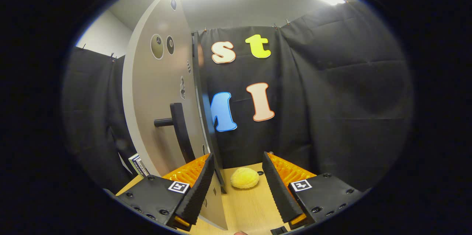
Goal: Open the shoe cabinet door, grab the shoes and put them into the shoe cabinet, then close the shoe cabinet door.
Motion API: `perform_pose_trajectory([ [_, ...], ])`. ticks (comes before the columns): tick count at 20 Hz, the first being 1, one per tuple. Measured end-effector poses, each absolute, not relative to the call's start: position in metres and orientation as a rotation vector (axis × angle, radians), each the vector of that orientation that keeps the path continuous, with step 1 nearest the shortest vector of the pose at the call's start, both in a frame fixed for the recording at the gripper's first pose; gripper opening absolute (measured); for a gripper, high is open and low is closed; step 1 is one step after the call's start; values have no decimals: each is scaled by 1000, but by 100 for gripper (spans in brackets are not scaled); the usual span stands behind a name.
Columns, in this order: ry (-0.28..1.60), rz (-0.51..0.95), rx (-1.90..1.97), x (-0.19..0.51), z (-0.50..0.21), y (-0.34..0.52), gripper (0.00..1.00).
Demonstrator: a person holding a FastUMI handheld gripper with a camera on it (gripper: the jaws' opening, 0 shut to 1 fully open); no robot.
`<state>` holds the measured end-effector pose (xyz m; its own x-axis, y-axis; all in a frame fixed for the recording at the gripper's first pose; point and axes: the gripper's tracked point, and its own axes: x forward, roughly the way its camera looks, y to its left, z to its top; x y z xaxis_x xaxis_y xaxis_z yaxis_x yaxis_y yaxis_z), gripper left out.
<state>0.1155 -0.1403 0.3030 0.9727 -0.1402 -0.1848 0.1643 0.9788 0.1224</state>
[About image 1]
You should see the yellow plush toy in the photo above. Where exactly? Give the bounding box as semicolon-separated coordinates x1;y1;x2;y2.
230;167;260;190

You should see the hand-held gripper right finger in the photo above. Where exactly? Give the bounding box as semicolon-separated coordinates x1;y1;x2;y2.
262;151;365;230

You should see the dark blue spine book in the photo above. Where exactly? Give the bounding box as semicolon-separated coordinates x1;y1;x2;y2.
133;156;150;177

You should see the black backdrop cloth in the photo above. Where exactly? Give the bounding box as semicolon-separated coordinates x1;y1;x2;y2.
61;1;413;195

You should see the green spine book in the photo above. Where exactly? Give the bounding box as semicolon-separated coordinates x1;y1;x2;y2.
128;153;143;176

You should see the dark grey shoe cabinet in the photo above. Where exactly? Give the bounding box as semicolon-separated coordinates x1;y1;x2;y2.
191;31;226;194

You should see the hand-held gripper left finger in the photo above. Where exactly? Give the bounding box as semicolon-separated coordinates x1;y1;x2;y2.
116;153;215;232

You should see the beige shoe cabinet door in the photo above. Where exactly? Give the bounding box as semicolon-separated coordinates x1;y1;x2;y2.
122;0;229;231

